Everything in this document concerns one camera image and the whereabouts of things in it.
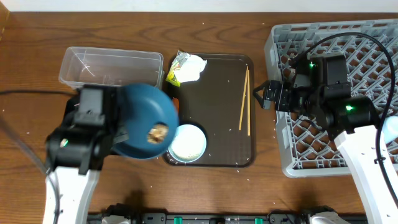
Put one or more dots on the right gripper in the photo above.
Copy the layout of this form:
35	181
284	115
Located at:
282	104

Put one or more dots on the wooden chopstick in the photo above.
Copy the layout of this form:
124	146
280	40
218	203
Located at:
248	102
243	98

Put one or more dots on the white napkin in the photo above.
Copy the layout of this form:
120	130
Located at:
190	70

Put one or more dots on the yellow green snack wrapper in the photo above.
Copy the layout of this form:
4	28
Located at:
179	60

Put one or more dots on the brown food scrap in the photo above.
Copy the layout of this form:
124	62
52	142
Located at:
158	133

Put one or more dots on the large blue bowl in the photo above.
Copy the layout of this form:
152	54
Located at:
142	106

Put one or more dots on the blue-inside white cup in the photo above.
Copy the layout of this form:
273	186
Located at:
390	129

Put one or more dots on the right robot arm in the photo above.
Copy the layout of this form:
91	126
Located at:
321	89

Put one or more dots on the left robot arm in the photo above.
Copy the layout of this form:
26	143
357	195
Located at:
76	151

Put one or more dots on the grey dishwasher rack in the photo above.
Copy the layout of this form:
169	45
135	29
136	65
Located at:
304	151

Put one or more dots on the brown serving tray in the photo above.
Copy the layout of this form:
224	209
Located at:
215	104

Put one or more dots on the orange carrot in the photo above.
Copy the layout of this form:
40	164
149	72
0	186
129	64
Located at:
176	103

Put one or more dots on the light blue rice bowl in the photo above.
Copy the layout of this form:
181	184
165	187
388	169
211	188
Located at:
189	143

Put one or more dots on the clear plastic bin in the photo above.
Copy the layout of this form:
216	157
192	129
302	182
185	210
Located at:
110	67

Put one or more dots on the black plastic tray bin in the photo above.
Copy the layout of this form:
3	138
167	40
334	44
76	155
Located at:
71	108

